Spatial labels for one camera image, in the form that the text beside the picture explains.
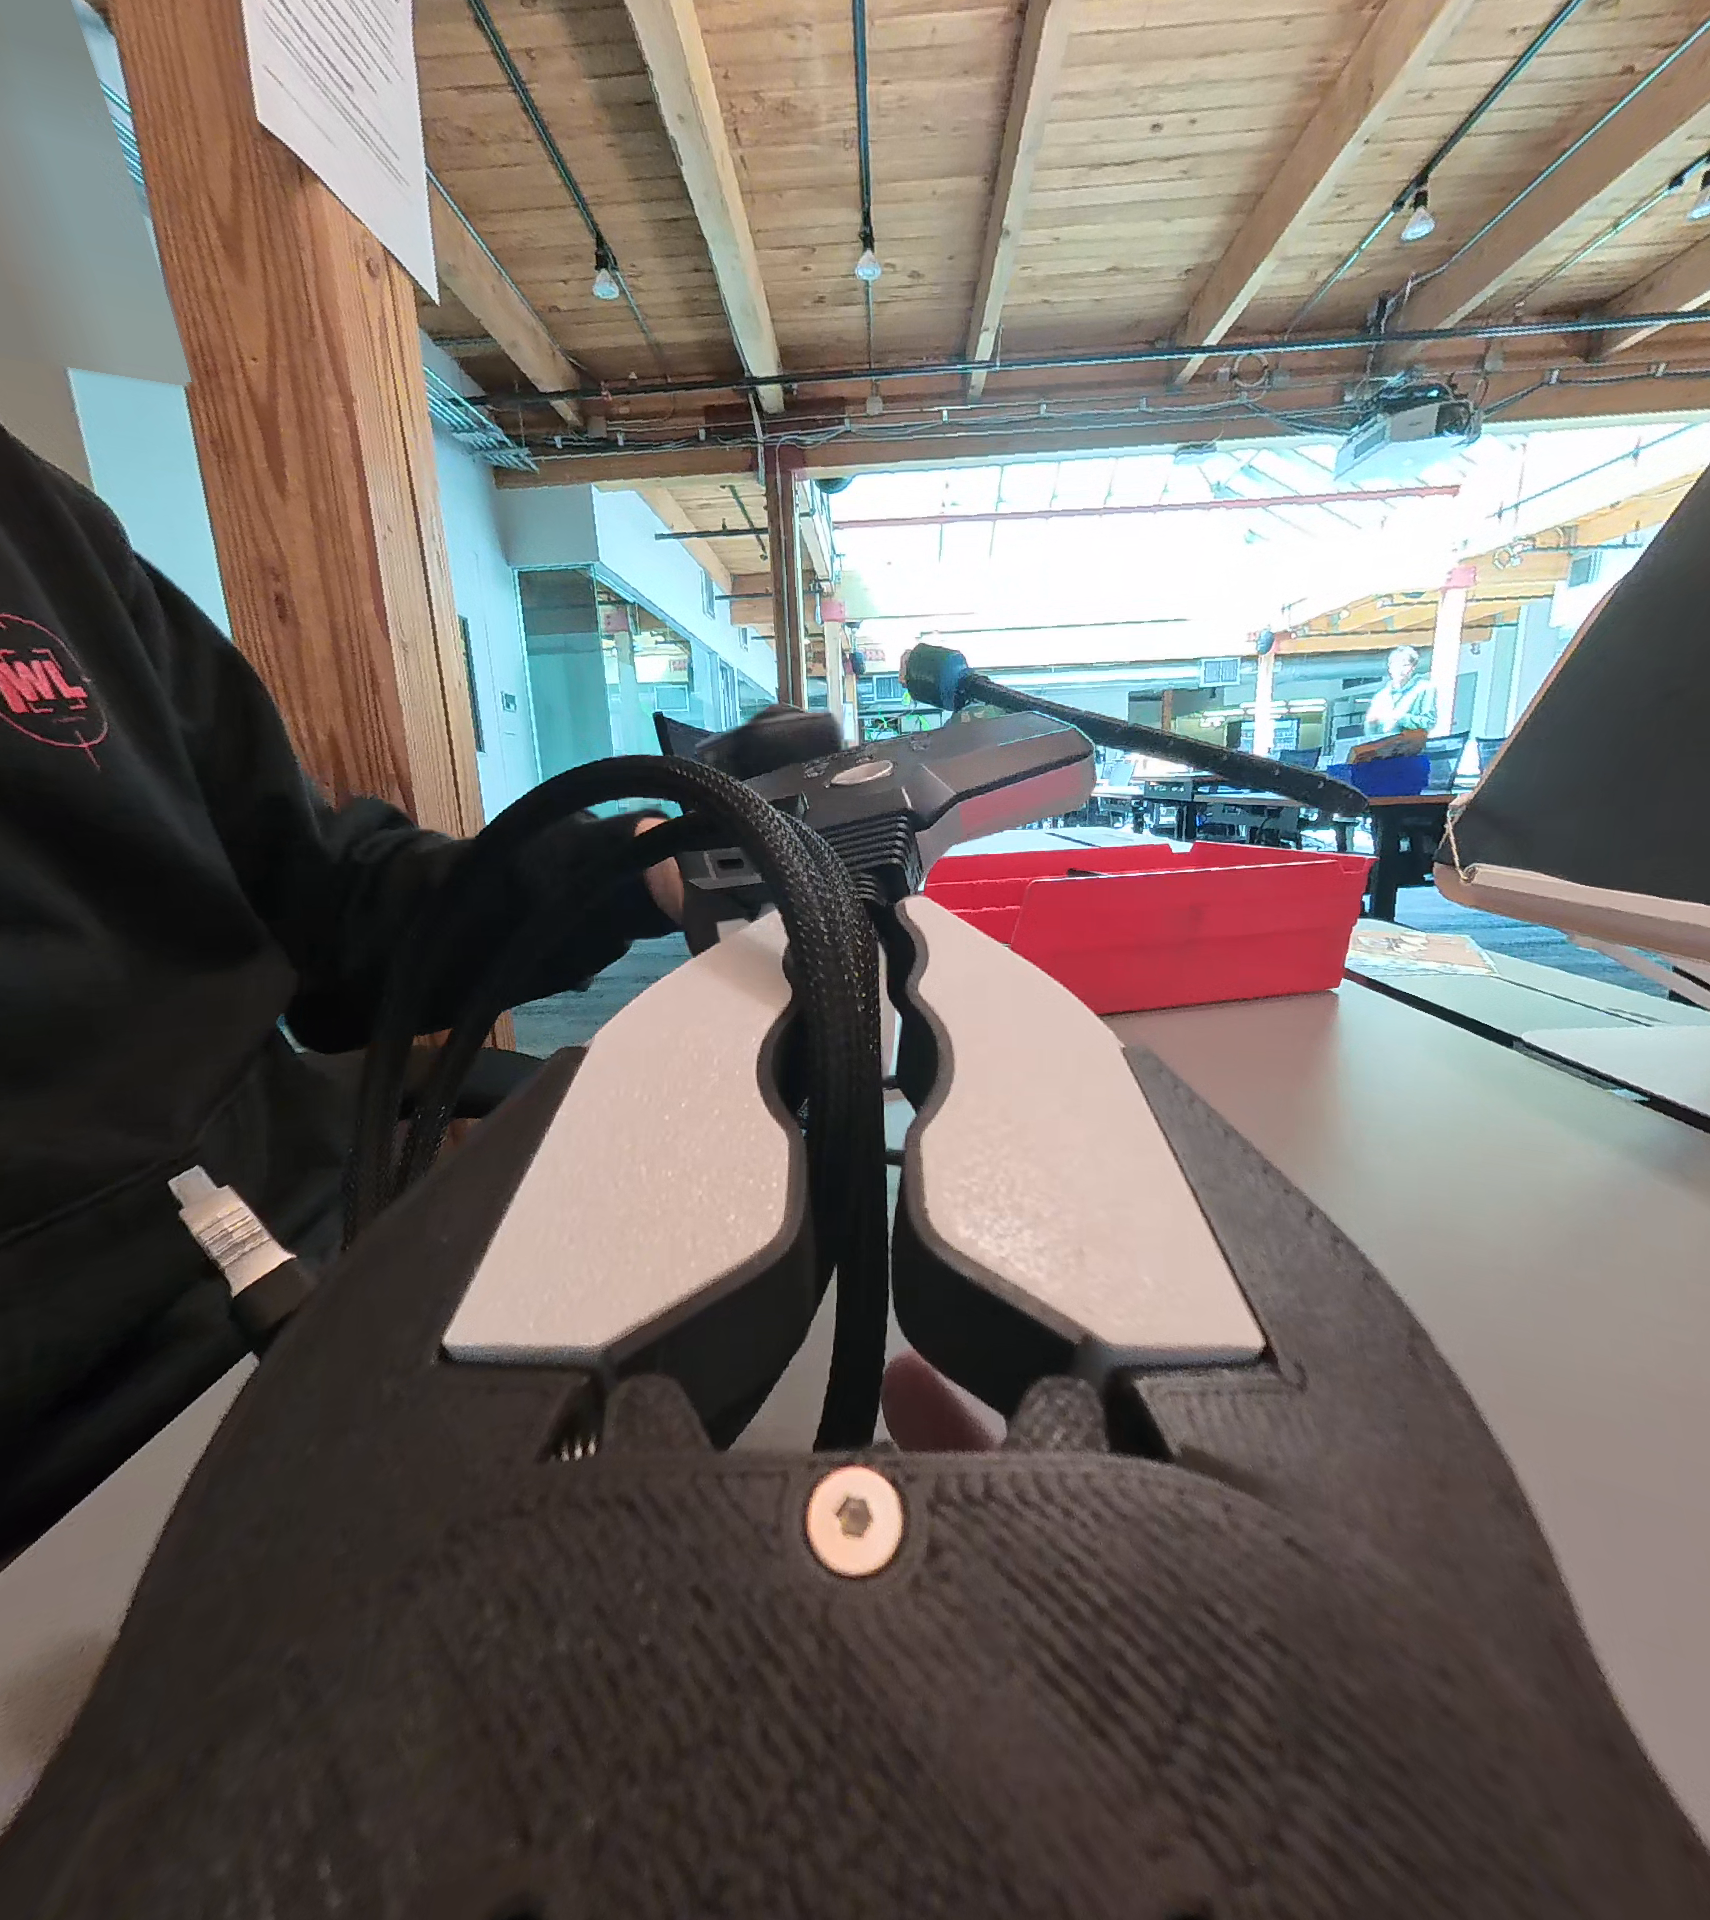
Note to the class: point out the blue storage bin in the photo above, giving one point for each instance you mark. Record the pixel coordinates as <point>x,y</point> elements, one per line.
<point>1380,777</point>

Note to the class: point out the person's left forearm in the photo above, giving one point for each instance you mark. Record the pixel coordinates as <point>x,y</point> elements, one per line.
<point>404,914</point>

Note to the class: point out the dark framed wall picture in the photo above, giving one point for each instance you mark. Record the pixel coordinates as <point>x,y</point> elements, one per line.
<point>471,682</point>

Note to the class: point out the row of office tables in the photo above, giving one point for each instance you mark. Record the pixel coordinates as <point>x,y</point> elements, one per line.
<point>1244,810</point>

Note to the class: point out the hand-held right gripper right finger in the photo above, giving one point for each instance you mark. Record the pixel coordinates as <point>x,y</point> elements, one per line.
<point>1080,1184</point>

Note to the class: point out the person's right hand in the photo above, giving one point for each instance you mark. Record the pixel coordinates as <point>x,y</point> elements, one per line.
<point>945,1411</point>

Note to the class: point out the white paper sheet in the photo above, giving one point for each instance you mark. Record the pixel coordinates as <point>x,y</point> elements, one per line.
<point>344,121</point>

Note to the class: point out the person in black hoodie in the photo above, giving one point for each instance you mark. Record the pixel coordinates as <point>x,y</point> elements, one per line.
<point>45,974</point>

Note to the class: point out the person's left hand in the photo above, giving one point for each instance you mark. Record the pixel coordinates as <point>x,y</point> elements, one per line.
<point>584,900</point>

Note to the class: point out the black backdrop board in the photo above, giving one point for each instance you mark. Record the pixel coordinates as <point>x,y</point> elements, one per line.
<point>1681,720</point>

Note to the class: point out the ceiling projector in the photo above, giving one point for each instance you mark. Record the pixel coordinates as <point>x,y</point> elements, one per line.
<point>1406,434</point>

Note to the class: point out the red plastic bin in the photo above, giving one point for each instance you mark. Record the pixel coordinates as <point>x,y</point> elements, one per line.
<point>1185,939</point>

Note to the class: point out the printed paper sheet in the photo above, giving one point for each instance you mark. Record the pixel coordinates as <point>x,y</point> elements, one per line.
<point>1419,950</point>

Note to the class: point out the silver black video switch box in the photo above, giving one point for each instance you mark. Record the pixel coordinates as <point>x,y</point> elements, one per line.
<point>1004,765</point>

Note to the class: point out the grey desk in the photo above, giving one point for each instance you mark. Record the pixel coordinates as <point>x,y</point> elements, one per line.
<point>1515,1275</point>

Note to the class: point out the wooden pillar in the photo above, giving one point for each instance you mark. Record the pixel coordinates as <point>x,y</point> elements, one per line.
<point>301,525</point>

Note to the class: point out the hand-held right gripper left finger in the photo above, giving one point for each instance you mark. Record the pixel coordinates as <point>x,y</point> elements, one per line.
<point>645,1184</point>

